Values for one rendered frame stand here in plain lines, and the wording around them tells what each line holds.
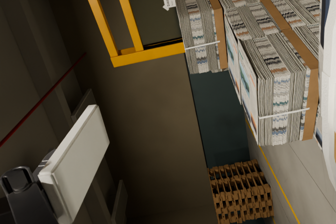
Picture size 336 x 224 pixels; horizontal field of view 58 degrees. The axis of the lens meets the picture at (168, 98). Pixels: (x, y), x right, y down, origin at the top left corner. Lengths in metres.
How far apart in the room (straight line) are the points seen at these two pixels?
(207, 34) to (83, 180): 1.53
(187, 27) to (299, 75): 0.69
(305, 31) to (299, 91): 0.28
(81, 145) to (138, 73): 7.84
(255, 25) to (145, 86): 6.81
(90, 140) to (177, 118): 8.32
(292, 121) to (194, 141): 7.65
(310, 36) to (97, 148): 1.22
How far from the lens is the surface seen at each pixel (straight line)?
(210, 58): 1.75
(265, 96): 1.18
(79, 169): 0.16
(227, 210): 7.57
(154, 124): 8.58
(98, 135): 0.19
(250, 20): 1.48
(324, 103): 0.19
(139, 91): 8.18
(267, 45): 1.31
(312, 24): 1.44
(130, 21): 2.20
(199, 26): 1.63
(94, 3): 2.17
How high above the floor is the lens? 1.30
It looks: 5 degrees up
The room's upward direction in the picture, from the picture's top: 101 degrees counter-clockwise
